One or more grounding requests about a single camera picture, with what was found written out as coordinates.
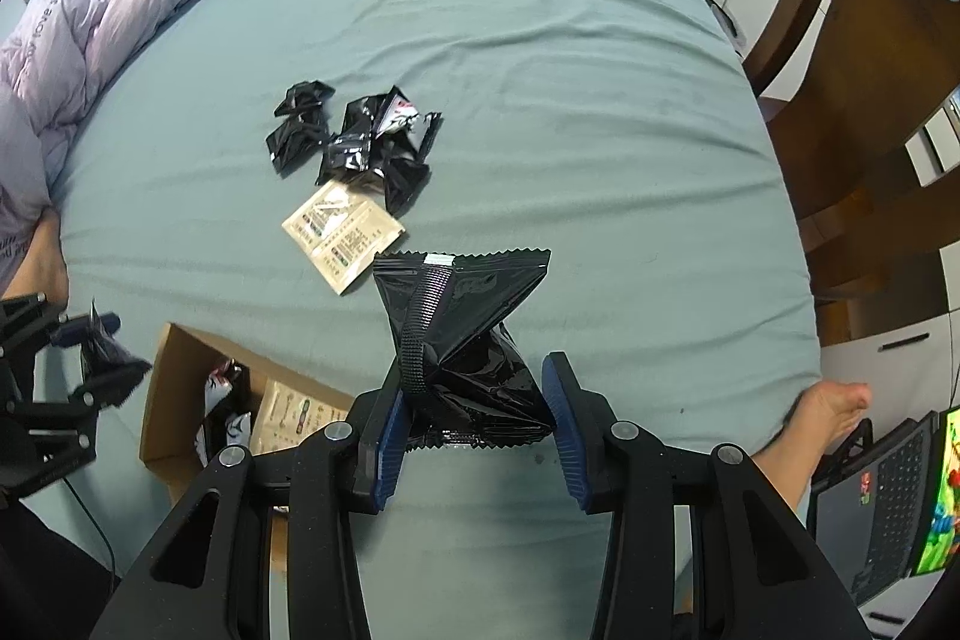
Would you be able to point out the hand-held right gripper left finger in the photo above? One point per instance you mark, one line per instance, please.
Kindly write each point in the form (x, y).
(390, 445)

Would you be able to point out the pile of black packets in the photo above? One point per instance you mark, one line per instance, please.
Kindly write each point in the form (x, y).
(352, 149)

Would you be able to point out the beige sachet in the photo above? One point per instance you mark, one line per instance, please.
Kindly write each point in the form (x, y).
(360, 254)
(289, 419)
(319, 216)

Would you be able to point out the person's right foot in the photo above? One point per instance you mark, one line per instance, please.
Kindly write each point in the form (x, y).
(817, 415)

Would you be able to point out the dark laptop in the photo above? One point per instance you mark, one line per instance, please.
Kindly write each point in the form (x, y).
(877, 505)

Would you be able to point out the white low cabinet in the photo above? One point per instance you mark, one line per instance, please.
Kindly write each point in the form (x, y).
(885, 347)

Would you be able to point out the brown cardboard box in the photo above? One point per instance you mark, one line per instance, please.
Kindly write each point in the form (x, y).
(169, 407)

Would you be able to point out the person's foot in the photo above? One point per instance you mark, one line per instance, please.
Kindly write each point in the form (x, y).
(817, 415)
(41, 261)

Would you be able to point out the person's left foot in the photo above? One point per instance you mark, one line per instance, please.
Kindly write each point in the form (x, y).
(41, 261)

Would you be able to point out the lavender duvet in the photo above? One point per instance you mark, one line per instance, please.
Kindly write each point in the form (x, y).
(75, 55)

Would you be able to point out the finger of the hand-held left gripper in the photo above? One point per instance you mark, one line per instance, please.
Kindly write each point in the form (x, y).
(79, 326)
(82, 404)

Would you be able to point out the white drawer unit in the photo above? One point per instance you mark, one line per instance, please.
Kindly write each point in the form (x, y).
(926, 149)

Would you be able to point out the brown wooden chair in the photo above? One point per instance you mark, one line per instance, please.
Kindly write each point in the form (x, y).
(825, 10)

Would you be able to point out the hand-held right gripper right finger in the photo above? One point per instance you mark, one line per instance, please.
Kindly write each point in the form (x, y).
(562, 430)

